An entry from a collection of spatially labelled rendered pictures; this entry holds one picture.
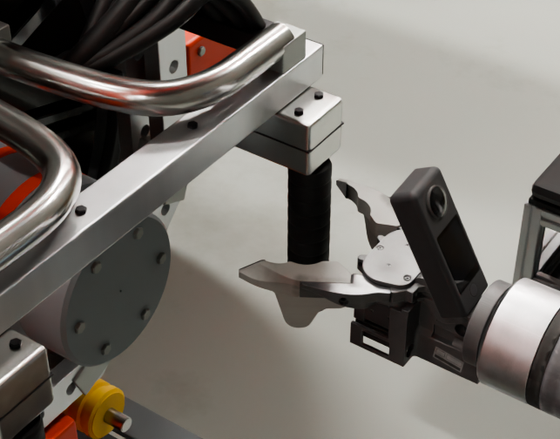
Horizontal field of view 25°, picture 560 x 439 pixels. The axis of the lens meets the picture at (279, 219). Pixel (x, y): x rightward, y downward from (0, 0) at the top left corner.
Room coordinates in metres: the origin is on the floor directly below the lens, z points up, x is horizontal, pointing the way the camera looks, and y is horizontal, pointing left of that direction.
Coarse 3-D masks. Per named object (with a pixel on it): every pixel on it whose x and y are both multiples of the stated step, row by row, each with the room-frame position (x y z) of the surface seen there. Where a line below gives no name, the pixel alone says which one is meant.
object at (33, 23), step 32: (0, 0) 1.11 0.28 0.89; (32, 0) 1.03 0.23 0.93; (64, 0) 1.05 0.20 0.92; (32, 32) 1.01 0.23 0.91; (64, 32) 1.07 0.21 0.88; (0, 96) 1.11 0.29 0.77; (32, 96) 1.09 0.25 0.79; (64, 128) 1.03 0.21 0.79; (96, 128) 1.04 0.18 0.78; (96, 160) 1.04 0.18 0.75
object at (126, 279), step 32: (0, 160) 0.80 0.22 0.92; (0, 192) 0.76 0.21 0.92; (32, 192) 0.76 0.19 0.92; (160, 224) 0.77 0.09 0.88; (128, 256) 0.73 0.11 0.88; (160, 256) 0.76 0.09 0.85; (64, 288) 0.68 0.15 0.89; (96, 288) 0.70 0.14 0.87; (128, 288) 0.73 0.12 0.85; (160, 288) 0.76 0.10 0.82; (32, 320) 0.69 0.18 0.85; (64, 320) 0.67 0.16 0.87; (96, 320) 0.70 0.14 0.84; (128, 320) 0.73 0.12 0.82; (64, 352) 0.68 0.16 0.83; (96, 352) 0.70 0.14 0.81
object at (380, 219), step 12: (336, 180) 0.90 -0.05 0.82; (348, 180) 0.89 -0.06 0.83; (348, 192) 0.88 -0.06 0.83; (360, 192) 0.87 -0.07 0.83; (372, 192) 0.87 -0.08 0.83; (360, 204) 0.86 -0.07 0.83; (372, 204) 0.85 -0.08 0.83; (384, 204) 0.85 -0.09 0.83; (372, 216) 0.84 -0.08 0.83; (384, 216) 0.84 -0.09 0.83; (372, 228) 0.83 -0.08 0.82; (384, 228) 0.83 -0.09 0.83; (396, 228) 0.82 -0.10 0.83; (372, 240) 0.86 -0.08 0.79
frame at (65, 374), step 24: (168, 48) 1.01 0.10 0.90; (144, 72) 1.04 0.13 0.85; (168, 72) 1.01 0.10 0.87; (120, 120) 1.03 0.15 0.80; (144, 120) 1.04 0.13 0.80; (168, 120) 1.00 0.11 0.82; (120, 144) 1.03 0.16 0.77; (144, 144) 1.02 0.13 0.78; (168, 216) 0.99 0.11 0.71; (48, 360) 0.89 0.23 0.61; (72, 384) 0.87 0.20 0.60; (48, 408) 0.83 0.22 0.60
